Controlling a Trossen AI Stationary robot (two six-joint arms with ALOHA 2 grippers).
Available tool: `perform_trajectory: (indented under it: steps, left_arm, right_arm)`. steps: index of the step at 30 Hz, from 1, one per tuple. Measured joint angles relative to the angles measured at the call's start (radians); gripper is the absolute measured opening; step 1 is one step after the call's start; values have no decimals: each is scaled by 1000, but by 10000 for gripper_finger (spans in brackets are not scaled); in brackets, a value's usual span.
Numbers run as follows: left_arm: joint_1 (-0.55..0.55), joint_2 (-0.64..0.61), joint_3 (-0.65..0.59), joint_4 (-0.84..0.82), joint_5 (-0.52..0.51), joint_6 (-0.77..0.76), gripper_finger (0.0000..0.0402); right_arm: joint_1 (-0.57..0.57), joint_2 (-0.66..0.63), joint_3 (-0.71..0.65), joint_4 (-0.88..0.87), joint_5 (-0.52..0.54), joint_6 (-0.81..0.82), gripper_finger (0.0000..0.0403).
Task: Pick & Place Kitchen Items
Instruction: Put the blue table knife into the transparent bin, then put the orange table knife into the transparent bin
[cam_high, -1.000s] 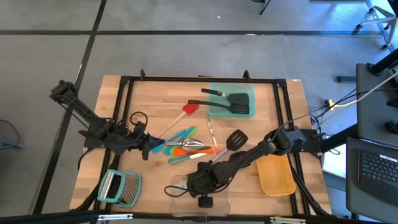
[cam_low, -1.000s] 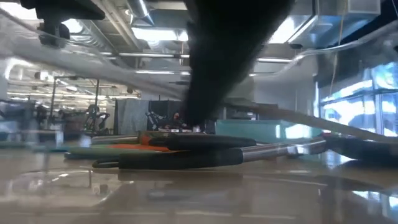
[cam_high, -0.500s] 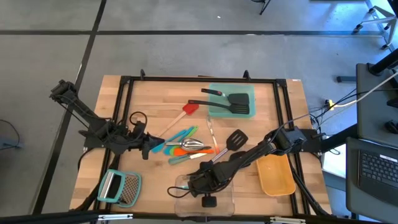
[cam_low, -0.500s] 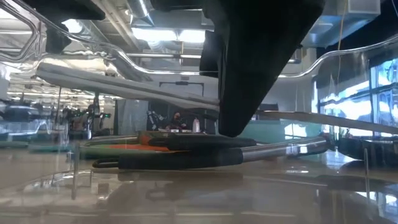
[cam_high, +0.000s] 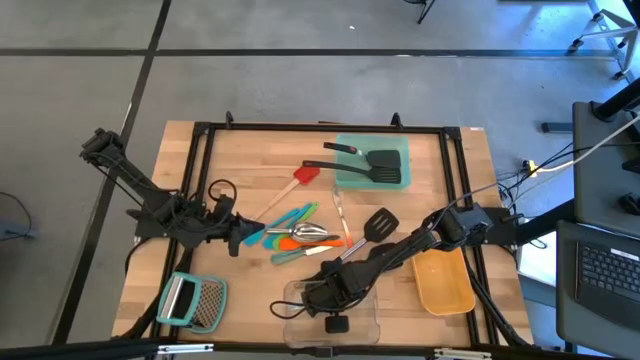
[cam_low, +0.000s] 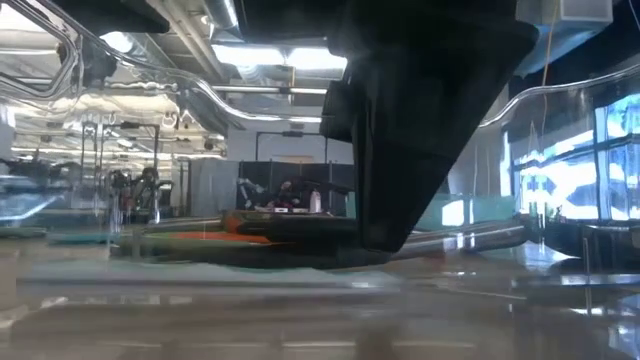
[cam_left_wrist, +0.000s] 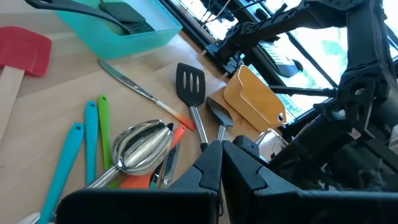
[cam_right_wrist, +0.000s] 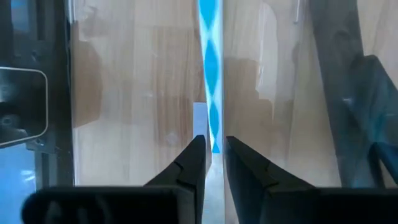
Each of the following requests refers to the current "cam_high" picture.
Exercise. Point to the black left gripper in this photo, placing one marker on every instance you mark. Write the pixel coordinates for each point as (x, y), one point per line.
(215, 222)

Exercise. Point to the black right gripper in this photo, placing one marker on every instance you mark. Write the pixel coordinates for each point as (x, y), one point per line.
(345, 287)

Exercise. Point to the clear plastic container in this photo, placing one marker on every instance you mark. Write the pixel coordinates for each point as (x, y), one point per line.
(362, 327)

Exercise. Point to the orange silicone spatula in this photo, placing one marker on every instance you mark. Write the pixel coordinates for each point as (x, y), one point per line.
(295, 244)

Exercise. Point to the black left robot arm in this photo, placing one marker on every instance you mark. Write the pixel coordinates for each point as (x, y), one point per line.
(125, 172)

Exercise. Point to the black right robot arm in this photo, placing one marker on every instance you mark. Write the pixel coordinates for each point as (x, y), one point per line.
(400, 250)

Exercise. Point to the teal box grater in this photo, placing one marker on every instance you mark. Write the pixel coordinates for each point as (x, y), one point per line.
(192, 302)

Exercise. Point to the teal plastic container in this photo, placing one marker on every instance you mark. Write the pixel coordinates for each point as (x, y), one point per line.
(350, 182)

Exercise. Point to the yellow plastic container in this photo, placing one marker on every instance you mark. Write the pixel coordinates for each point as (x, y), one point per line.
(445, 285)

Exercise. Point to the black horizontal rig bar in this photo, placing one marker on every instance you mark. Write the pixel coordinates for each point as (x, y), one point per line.
(75, 348)

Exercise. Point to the black slanted support beam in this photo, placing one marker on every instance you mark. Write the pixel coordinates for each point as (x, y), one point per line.
(545, 222)

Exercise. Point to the grey desk surface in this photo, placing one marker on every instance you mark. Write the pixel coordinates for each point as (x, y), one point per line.
(600, 190)
(567, 300)

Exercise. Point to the yellow power plug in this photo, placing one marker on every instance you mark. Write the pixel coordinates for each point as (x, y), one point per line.
(530, 167)

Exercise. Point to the black tripod leg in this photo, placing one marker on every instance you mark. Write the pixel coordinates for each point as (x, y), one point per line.
(426, 11)

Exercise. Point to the black laptop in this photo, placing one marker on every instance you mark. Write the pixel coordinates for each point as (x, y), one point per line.
(610, 270)

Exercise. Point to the black desk device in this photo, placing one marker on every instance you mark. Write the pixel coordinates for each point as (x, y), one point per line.
(631, 204)

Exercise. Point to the black desk beam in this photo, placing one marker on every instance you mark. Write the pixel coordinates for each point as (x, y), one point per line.
(620, 105)

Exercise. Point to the black aluminium table frame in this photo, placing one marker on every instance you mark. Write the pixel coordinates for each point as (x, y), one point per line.
(325, 128)

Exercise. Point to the silver rig bracket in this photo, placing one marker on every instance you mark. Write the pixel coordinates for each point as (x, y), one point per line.
(185, 348)
(462, 354)

